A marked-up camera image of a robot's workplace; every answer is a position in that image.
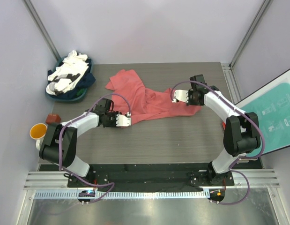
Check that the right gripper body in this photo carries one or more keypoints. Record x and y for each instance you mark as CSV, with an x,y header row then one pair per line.
x,y
192,101

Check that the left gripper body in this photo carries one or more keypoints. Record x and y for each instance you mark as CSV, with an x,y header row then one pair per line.
x,y
110,121

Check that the pink t-shirt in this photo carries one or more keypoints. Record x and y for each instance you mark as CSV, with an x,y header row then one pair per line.
x,y
146,104

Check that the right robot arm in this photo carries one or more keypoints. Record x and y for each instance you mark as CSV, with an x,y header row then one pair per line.
x,y
241,133

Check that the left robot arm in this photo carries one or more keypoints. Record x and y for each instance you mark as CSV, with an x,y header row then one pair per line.
x,y
60,141

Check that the green garment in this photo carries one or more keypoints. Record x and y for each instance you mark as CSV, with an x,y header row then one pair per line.
x,y
80,92

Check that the small red box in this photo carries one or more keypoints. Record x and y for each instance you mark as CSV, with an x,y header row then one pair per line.
x,y
52,118

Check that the white t-shirt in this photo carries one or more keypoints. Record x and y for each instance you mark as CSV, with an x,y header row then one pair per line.
x,y
66,77

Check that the teal laundry basket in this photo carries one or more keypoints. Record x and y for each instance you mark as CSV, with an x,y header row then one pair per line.
x,y
65,93

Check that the white mug orange inside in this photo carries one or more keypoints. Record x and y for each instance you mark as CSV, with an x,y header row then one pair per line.
x,y
38,132

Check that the teal instruction board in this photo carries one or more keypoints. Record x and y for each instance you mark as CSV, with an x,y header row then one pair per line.
x,y
272,105

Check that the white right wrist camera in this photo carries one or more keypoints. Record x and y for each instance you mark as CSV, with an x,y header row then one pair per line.
x,y
180,96

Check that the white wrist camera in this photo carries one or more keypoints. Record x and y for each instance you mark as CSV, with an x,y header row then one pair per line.
x,y
180,96
123,121

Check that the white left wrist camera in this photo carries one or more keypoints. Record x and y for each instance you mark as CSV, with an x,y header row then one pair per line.
x,y
123,121

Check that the aluminium frame rail right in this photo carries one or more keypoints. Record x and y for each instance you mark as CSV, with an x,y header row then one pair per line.
x,y
231,83

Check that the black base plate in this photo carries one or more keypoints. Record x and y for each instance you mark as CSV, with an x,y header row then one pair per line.
x,y
149,175

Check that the aluminium front rail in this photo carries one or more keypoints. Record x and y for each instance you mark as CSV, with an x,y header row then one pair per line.
x,y
57,185

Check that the right aluminium corner post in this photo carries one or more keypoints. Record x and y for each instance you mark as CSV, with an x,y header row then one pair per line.
x,y
250,31

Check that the aluminium corner post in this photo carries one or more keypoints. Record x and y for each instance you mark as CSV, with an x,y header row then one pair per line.
x,y
250,31
41,27

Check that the left aluminium corner post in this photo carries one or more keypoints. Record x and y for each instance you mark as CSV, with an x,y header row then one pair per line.
x,y
41,27

